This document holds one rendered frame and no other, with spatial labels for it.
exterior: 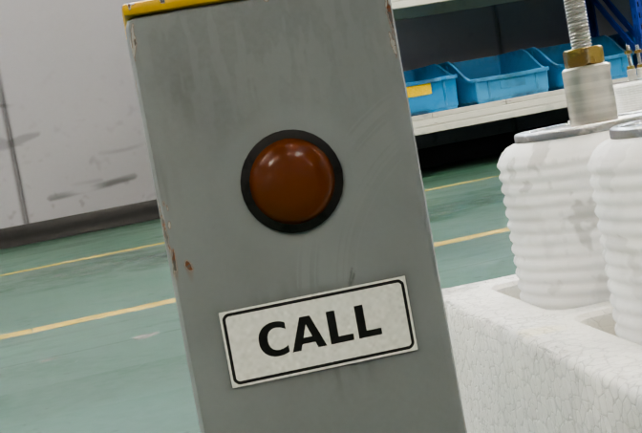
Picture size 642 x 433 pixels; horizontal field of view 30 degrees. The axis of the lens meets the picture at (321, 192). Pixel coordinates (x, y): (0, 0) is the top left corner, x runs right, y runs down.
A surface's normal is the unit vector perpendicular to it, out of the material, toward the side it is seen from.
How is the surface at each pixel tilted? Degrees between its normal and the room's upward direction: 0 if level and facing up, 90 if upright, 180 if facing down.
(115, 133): 90
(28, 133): 90
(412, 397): 90
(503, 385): 90
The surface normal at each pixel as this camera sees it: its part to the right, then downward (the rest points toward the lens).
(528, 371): -0.97, 0.18
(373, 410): 0.14, 0.03
